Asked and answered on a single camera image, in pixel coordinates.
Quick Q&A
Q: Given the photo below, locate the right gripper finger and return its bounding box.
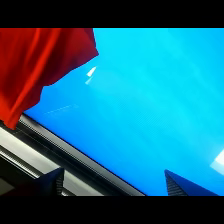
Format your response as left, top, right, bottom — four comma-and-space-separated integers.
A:
164, 169, 219, 197

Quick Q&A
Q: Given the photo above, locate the red T-shirt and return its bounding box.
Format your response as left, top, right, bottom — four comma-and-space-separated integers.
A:
0, 27, 100, 131

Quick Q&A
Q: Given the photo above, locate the silver frame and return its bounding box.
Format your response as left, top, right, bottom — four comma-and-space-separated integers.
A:
0, 121, 104, 197

